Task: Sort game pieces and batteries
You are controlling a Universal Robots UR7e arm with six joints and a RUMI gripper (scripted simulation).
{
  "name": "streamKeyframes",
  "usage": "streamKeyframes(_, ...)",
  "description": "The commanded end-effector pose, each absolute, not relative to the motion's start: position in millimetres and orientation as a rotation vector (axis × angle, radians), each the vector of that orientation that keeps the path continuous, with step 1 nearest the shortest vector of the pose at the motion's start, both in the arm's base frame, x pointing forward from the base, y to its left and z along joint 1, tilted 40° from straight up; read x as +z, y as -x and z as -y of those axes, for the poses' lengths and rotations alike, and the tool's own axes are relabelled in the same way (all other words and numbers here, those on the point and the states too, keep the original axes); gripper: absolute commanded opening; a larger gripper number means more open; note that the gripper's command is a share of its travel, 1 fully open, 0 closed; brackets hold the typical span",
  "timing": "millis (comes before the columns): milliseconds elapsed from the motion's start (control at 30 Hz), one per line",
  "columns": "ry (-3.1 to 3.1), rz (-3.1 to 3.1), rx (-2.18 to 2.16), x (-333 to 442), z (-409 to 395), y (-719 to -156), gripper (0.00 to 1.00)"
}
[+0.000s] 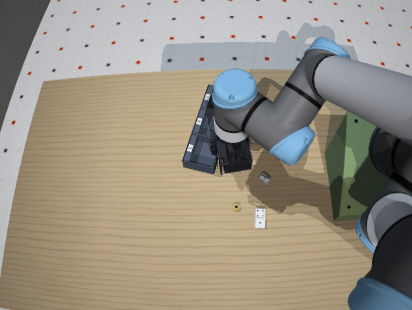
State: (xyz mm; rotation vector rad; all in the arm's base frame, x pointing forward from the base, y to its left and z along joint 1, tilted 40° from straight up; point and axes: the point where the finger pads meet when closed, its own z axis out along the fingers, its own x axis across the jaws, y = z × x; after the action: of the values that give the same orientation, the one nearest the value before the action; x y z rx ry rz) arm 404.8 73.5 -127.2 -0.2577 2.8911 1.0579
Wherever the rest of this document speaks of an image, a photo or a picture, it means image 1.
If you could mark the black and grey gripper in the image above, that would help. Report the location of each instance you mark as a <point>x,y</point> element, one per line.
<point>226,151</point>

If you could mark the white domino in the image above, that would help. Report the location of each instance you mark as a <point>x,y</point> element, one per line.
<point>259,218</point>

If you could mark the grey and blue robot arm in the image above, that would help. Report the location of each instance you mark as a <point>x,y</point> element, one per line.
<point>381,97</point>

